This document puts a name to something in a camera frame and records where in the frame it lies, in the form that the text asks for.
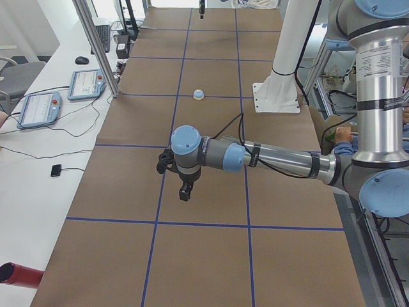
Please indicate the far blue teach pendant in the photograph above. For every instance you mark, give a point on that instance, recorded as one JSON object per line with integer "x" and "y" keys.
{"x": 86, "y": 84}

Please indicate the person's hand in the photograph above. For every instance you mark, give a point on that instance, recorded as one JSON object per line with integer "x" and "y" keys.
{"x": 343, "y": 135}

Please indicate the black computer mouse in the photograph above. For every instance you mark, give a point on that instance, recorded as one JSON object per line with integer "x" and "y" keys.
{"x": 81, "y": 60}

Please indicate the small black puck device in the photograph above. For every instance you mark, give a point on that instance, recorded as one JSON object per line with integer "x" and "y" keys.
{"x": 56, "y": 170}

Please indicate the black keyboard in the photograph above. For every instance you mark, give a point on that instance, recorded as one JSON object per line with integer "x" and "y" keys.
{"x": 104, "y": 34}

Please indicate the blue call bell wooden base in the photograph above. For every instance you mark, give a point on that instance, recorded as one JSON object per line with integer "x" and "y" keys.
{"x": 198, "y": 94}

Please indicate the grey office chair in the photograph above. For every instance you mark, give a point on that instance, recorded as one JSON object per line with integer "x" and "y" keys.
{"x": 17, "y": 78}

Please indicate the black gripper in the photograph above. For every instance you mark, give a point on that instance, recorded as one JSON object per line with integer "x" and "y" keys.
{"x": 188, "y": 178}

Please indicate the near blue teach pendant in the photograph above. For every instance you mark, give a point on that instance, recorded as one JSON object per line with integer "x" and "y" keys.
{"x": 39, "y": 110}

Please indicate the black power adapter box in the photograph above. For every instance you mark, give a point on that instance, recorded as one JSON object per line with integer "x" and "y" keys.
{"x": 122, "y": 46}

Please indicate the person in blue jacket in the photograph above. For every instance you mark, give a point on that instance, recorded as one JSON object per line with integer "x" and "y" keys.
{"x": 380, "y": 137}

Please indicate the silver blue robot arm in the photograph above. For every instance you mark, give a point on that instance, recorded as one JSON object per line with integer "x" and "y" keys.
{"x": 371, "y": 166}

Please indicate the aluminium frame pillar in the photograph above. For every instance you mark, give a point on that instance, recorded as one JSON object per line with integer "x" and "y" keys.
{"x": 86, "y": 20}

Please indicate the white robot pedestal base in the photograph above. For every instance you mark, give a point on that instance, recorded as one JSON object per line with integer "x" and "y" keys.
{"x": 278, "y": 92}

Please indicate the black monitor stand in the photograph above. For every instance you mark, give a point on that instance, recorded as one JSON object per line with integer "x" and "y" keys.
{"x": 128, "y": 20}

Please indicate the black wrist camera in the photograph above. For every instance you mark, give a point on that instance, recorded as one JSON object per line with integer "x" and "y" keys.
{"x": 166, "y": 162}

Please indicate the red cylinder tube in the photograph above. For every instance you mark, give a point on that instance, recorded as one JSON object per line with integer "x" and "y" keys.
{"x": 20, "y": 276}

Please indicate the blue teach pendant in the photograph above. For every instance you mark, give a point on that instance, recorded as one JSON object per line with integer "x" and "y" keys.
{"x": 86, "y": 84}
{"x": 39, "y": 110}

